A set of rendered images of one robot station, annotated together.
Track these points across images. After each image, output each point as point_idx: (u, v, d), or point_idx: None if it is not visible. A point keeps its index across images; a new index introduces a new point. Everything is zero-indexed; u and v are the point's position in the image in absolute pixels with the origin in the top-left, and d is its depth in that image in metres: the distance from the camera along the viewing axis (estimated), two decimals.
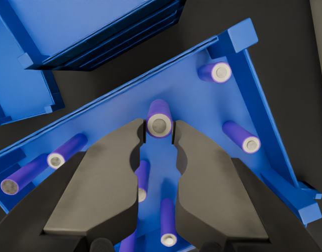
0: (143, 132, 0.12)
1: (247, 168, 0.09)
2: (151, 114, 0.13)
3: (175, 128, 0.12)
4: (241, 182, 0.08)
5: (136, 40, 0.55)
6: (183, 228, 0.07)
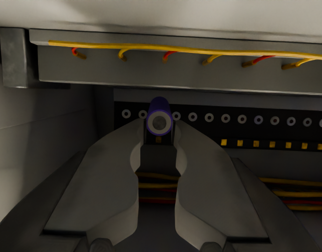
0: (144, 132, 0.12)
1: (247, 168, 0.09)
2: None
3: (174, 128, 0.12)
4: (240, 182, 0.08)
5: None
6: (183, 228, 0.07)
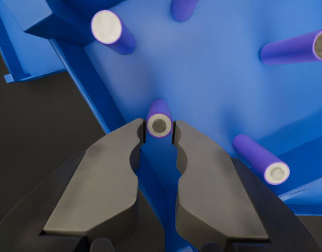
0: (143, 132, 0.12)
1: (247, 168, 0.09)
2: None
3: (175, 128, 0.12)
4: (241, 182, 0.08)
5: None
6: (183, 228, 0.07)
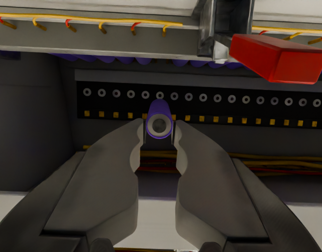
0: (143, 132, 0.12)
1: (247, 168, 0.09)
2: None
3: (175, 128, 0.12)
4: (241, 182, 0.08)
5: None
6: (183, 228, 0.07)
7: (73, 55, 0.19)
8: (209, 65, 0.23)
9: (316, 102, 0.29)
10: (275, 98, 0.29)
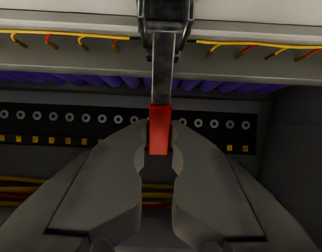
0: (148, 133, 0.12)
1: (243, 167, 0.09)
2: None
3: (170, 128, 0.12)
4: (237, 181, 0.08)
5: None
6: (180, 229, 0.07)
7: None
8: None
9: (100, 117, 0.26)
10: (53, 113, 0.26)
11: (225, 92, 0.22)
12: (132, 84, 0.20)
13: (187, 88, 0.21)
